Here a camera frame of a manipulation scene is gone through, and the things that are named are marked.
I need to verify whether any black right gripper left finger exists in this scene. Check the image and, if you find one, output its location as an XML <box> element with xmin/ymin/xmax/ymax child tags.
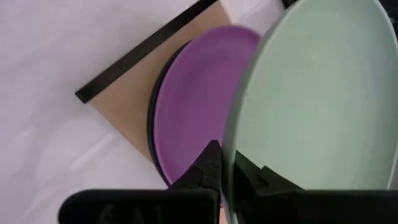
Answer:
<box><xmin>58</xmin><ymin>139</ymin><xmax>222</xmax><ymax>224</ymax></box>

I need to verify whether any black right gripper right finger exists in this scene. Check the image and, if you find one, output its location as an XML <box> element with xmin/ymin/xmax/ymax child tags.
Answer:
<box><xmin>233</xmin><ymin>150</ymin><xmax>398</xmax><ymax>224</ymax></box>

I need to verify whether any mint green plate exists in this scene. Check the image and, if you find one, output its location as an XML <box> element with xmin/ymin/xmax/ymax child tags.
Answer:
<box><xmin>221</xmin><ymin>0</ymin><xmax>398</xmax><ymax>224</ymax></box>

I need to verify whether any purple plate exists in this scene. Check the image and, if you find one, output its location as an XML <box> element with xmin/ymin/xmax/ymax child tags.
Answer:
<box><xmin>153</xmin><ymin>25</ymin><xmax>262</xmax><ymax>188</ymax></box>

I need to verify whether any black frame wooden shelf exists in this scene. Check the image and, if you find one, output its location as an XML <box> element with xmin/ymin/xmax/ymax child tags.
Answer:
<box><xmin>74</xmin><ymin>0</ymin><xmax>299</xmax><ymax>162</ymax></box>

